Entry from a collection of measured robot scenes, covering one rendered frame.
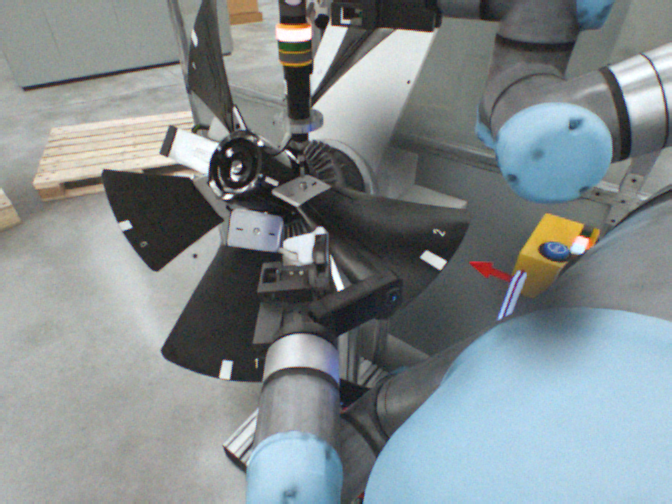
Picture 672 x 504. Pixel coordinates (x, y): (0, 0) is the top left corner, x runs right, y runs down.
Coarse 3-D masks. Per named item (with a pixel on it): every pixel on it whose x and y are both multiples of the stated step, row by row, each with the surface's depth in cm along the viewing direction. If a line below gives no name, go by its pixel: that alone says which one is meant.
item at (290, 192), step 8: (304, 176) 70; (312, 176) 70; (288, 184) 68; (296, 184) 68; (320, 184) 69; (272, 192) 65; (280, 192) 65; (288, 192) 66; (296, 192) 66; (304, 192) 66; (312, 192) 67; (288, 200) 64; (296, 200) 64; (304, 200) 64
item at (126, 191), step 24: (120, 192) 82; (144, 192) 79; (168, 192) 77; (192, 192) 75; (120, 216) 84; (144, 216) 82; (168, 216) 80; (192, 216) 80; (216, 216) 79; (168, 240) 84; (192, 240) 84
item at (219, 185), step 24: (240, 144) 67; (264, 144) 64; (216, 168) 68; (264, 168) 63; (288, 168) 69; (312, 168) 74; (216, 192) 67; (240, 192) 66; (264, 192) 65; (288, 216) 74
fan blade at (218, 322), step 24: (216, 264) 69; (240, 264) 70; (216, 288) 69; (240, 288) 70; (192, 312) 69; (216, 312) 70; (240, 312) 70; (168, 336) 70; (192, 336) 70; (216, 336) 70; (240, 336) 71; (168, 360) 71; (192, 360) 71; (216, 360) 71; (240, 360) 71
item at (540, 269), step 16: (544, 224) 80; (560, 224) 80; (576, 224) 80; (528, 240) 76; (544, 240) 76; (560, 240) 76; (592, 240) 76; (528, 256) 73; (544, 256) 72; (512, 272) 77; (528, 272) 75; (544, 272) 73; (528, 288) 76; (544, 288) 74
